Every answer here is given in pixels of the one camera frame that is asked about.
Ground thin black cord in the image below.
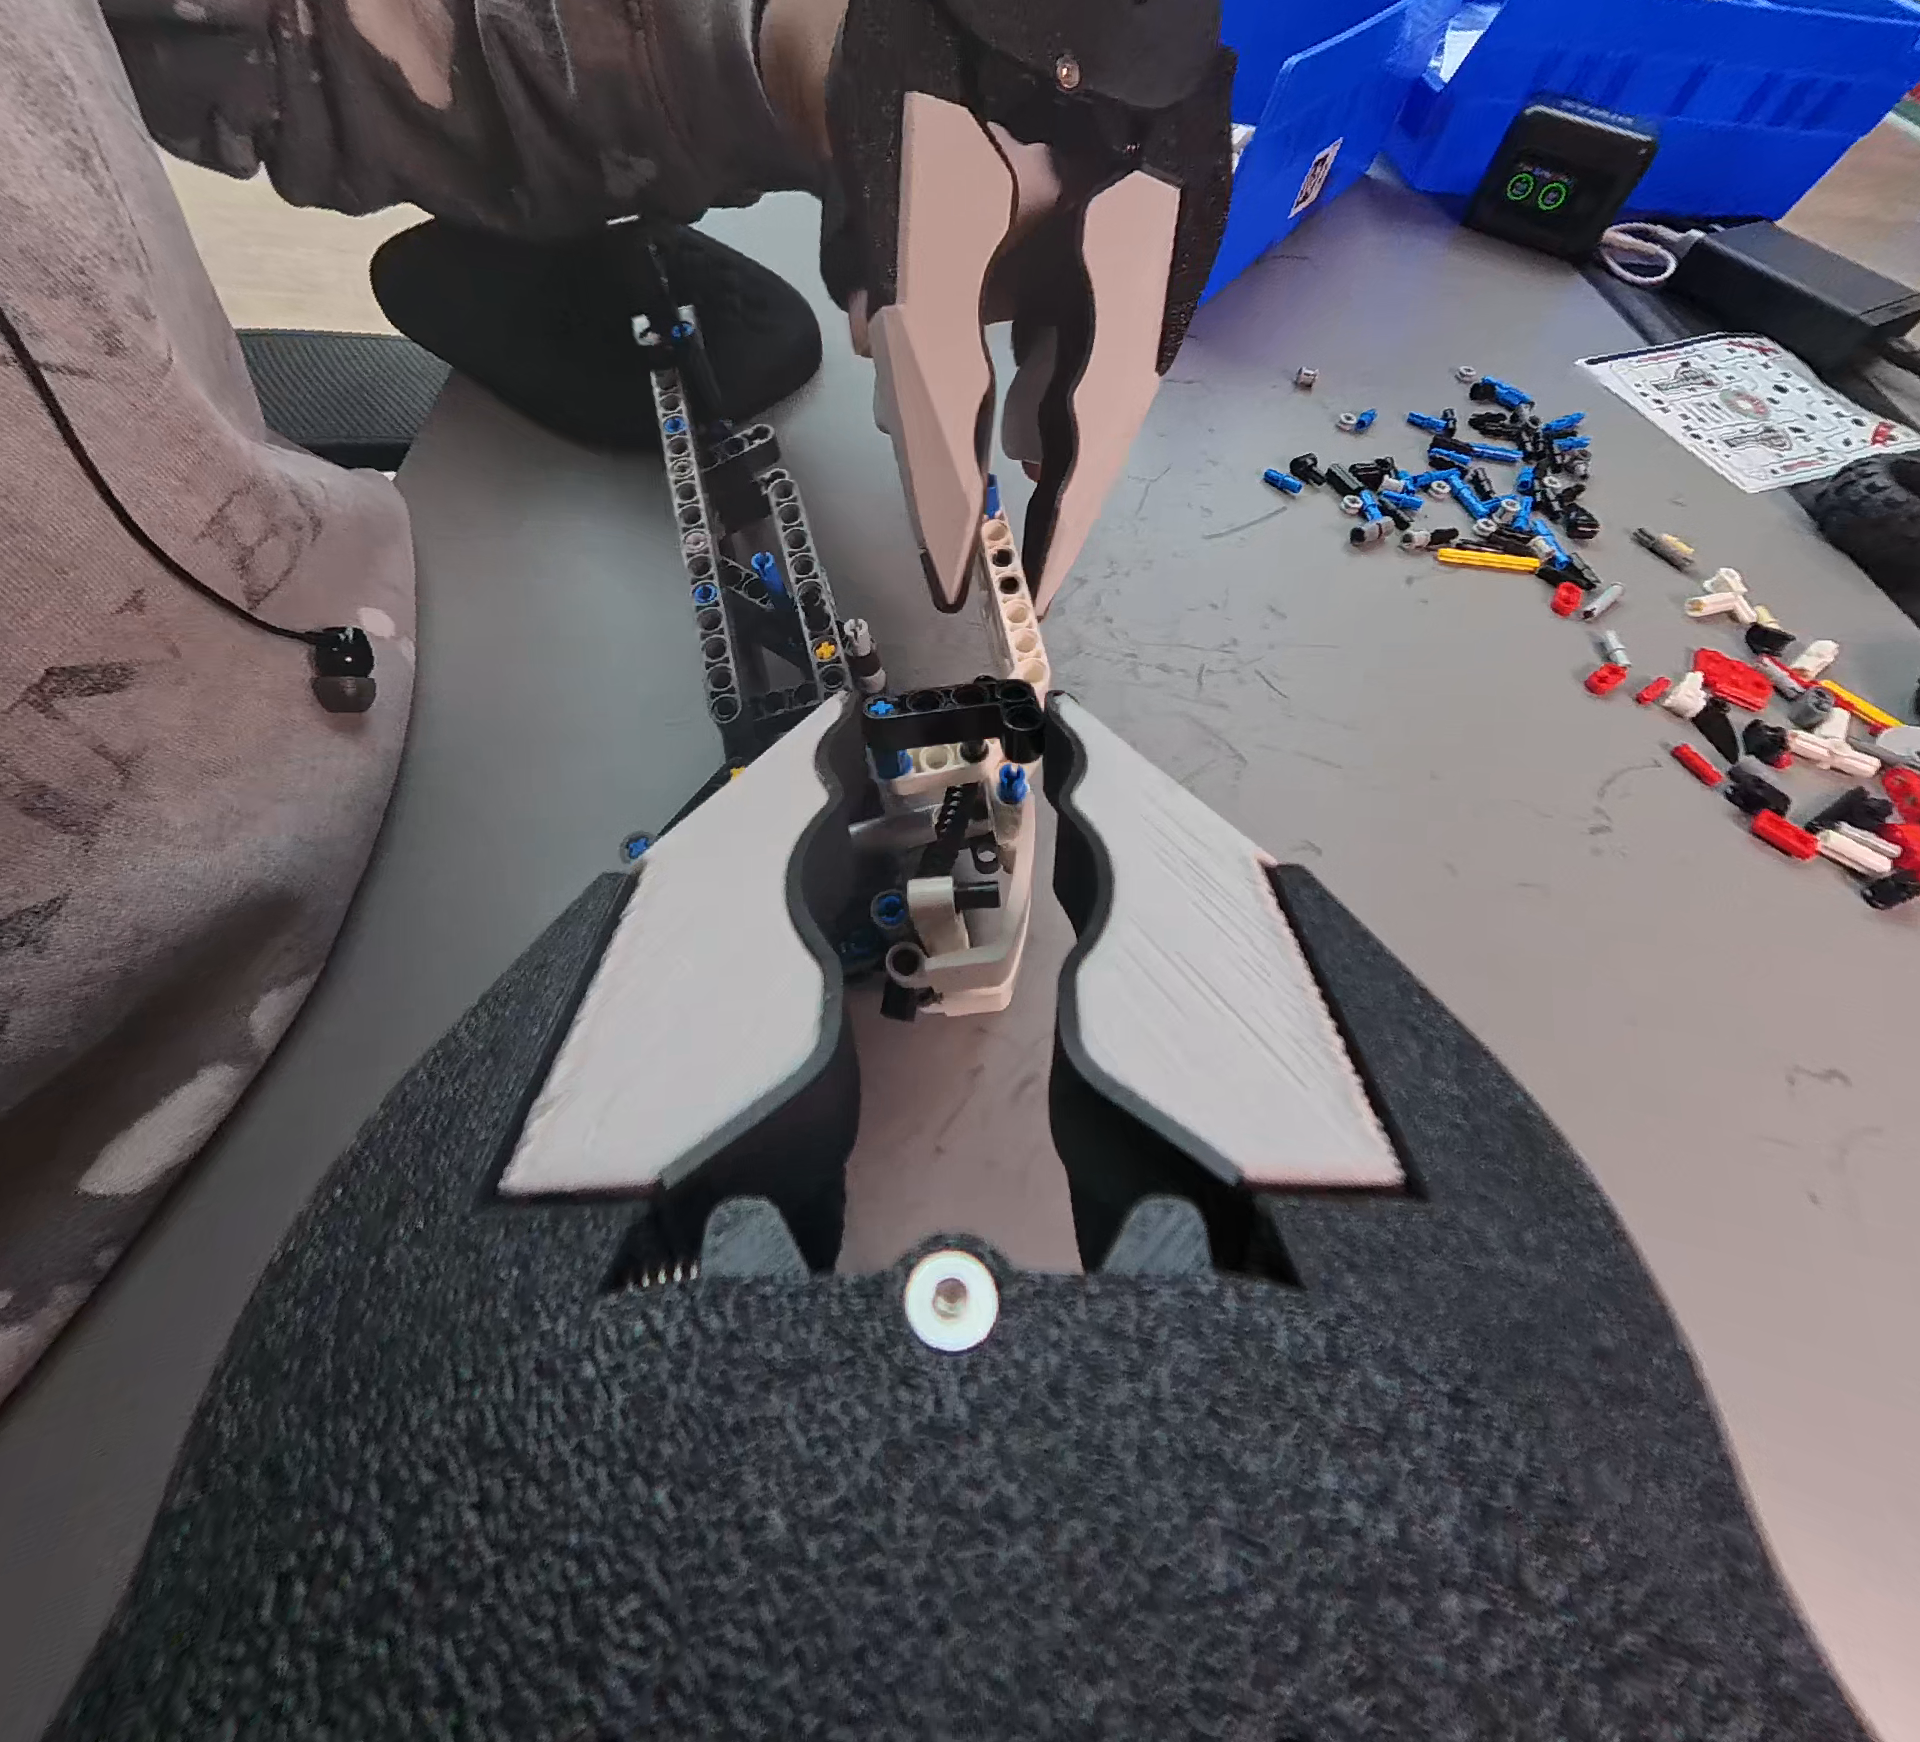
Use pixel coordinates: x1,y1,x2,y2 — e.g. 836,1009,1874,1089
0,303,377,718

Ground black rounded cushion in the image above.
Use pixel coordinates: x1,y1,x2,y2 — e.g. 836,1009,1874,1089
372,216,822,449

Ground pile of blue black toy pieces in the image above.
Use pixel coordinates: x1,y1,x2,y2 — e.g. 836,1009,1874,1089
1256,369,1631,621

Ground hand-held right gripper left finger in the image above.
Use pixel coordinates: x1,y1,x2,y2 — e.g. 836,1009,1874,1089
497,697,861,1204

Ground black power adapter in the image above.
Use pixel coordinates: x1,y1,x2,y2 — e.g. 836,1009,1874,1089
1663,223,1920,379

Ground white toy truck model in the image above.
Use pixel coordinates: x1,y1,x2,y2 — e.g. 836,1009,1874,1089
615,238,1053,1025

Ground black chair armrest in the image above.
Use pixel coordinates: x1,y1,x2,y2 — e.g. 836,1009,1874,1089
236,329,451,472

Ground pile of red white toy pieces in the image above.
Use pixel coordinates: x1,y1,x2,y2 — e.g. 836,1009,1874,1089
1582,565,1920,909

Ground toy sticker sheet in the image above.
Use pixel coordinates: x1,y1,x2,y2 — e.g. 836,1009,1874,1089
1577,331,1920,497

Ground person's left hand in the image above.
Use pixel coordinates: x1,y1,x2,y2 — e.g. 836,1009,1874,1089
747,0,885,358

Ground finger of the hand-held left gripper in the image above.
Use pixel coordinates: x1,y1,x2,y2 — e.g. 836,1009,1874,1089
1023,169,1182,619
873,90,1023,619

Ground black toy tyre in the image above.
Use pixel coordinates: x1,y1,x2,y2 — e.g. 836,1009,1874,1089
1799,449,1920,590

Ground person's left forearm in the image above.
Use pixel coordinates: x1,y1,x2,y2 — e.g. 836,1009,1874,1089
27,0,861,237

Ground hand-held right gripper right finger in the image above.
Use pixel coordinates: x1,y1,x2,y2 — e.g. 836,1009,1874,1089
1042,691,1412,1194

